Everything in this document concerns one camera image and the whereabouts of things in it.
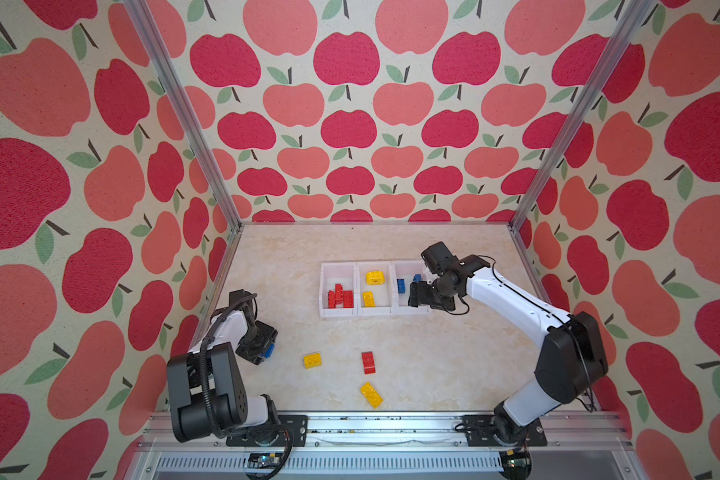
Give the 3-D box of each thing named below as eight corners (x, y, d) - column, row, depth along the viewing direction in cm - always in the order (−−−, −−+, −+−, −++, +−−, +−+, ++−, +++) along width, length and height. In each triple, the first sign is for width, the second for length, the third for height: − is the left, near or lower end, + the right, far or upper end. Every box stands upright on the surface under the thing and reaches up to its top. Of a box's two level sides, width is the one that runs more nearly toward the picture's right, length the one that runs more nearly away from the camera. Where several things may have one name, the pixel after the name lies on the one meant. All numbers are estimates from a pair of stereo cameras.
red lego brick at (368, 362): (364, 375, 85) (364, 372, 84) (361, 355, 89) (361, 352, 87) (376, 373, 86) (377, 370, 84) (373, 353, 90) (373, 350, 88)
